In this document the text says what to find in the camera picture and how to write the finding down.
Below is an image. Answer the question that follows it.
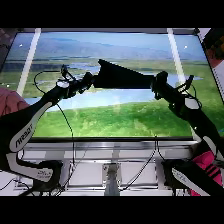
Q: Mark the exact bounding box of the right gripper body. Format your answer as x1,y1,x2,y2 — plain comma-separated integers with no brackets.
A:
150,70,175,101

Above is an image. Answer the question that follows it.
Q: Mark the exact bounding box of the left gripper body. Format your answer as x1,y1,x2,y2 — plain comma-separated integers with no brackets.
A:
75,71,97,96

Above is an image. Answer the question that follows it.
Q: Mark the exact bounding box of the black garment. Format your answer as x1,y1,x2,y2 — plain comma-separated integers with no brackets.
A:
92,58,157,91

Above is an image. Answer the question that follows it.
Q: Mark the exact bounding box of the white garment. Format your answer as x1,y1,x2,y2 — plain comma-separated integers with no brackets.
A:
212,62,224,101

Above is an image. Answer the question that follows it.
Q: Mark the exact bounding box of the red garment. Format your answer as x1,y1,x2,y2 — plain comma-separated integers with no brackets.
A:
207,57,224,70

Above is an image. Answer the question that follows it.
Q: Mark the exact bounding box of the dark checked garment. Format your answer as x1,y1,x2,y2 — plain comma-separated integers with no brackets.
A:
202,28,224,62

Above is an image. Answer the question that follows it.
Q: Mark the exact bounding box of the maroon garment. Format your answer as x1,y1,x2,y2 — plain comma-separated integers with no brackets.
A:
0,86,31,118

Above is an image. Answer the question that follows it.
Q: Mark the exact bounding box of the pink garment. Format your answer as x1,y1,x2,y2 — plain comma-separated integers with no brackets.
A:
189,149,224,197

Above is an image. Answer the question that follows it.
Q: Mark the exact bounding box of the black cable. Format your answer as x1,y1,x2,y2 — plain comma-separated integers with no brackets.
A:
119,135,158,192
32,70,77,193

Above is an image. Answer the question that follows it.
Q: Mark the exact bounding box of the silver frame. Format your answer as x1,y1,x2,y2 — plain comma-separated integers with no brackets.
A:
0,139,224,197

